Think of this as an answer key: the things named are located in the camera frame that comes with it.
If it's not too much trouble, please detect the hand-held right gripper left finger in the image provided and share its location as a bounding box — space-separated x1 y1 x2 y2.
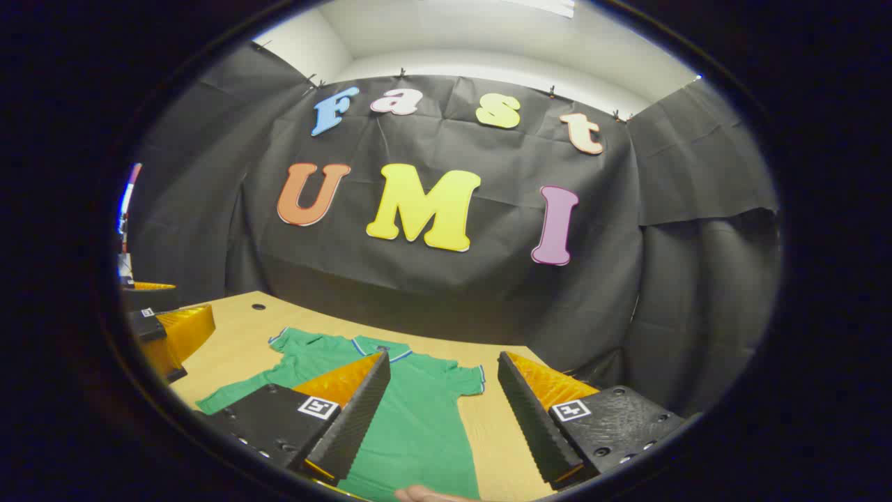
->
197 351 392 487

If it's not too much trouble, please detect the green T-shirt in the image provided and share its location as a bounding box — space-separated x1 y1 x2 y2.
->
195 326 486 502

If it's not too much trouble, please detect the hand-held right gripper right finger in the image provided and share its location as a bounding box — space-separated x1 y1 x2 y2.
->
497 351 687 491

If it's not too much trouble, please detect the ceiling light panel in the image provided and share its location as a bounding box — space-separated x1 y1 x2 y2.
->
502 0 576 19

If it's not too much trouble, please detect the lit screen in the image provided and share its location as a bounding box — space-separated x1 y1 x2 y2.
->
117 162 142 241

